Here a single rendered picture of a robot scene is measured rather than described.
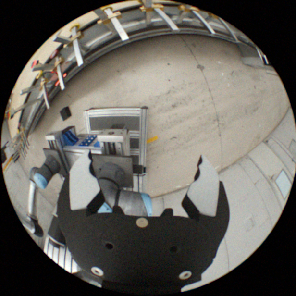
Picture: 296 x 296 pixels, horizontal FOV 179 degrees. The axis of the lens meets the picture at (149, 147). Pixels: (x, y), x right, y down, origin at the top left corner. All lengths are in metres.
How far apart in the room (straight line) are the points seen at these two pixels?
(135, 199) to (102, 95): 1.39
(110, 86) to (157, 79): 0.64
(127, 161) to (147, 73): 1.18
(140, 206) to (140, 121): 1.01
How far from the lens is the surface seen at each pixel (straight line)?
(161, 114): 1.47
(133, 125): 1.29
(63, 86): 0.82
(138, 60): 1.51
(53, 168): 0.79
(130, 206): 0.41
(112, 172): 0.49
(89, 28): 1.03
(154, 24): 0.96
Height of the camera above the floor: 1.43
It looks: 60 degrees down
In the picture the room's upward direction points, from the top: 180 degrees clockwise
